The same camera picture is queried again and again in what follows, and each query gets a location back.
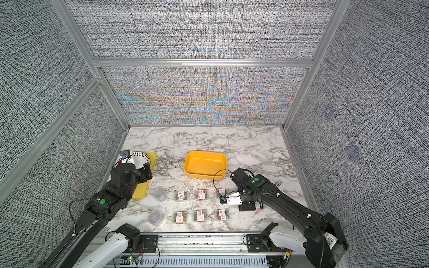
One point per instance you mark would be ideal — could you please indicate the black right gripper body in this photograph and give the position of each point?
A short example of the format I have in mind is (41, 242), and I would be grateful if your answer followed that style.
(246, 205)

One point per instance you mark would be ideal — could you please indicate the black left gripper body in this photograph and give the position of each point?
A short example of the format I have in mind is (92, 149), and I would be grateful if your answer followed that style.
(142, 176)

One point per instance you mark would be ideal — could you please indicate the clear round paper clip jar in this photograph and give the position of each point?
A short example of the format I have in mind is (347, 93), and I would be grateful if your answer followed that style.
(160, 194)

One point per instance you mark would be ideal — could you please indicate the rectangular paper clip box seven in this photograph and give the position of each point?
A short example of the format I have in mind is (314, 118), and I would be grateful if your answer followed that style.
(222, 215)

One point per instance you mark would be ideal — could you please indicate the rectangular paper clip box eight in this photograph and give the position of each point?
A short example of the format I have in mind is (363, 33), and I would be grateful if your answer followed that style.
(222, 192)

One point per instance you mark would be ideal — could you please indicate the rectangular paper clip box five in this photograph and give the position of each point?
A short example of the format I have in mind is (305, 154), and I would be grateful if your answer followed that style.
(201, 195)

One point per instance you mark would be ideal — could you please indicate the rectangular paper clip box three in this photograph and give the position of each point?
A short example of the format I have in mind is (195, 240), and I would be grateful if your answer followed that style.
(200, 216)

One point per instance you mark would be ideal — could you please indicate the yellow plastic storage box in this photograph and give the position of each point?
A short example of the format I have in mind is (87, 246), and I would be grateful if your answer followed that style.
(205, 165)

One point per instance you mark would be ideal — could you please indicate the rectangular paper clip box two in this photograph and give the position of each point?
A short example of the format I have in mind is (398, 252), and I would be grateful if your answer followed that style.
(180, 217)

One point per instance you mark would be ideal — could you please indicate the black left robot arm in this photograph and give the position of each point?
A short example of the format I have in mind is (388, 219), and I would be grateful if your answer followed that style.
(99, 210)

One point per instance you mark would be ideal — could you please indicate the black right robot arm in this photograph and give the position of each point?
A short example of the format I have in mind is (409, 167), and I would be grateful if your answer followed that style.
(325, 243)

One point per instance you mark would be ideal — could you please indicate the white patterned plate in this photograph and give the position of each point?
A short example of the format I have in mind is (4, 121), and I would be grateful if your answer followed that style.
(139, 159)

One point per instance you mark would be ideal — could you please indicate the yellow flat tray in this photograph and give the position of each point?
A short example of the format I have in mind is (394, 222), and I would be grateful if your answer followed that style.
(141, 189)

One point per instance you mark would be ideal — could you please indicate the pink handled fork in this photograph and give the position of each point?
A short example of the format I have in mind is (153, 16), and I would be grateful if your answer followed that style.
(259, 210)

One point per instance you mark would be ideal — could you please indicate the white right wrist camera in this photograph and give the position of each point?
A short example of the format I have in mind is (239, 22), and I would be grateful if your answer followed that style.
(231, 200)

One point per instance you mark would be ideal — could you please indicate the green handled fork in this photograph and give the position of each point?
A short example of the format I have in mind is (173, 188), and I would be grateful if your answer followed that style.
(278, 183)

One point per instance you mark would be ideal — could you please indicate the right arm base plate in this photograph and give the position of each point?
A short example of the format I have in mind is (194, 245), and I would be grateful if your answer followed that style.
(260, 243)

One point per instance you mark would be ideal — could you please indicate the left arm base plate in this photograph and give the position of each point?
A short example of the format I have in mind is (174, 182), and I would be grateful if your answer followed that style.
(147, 244)

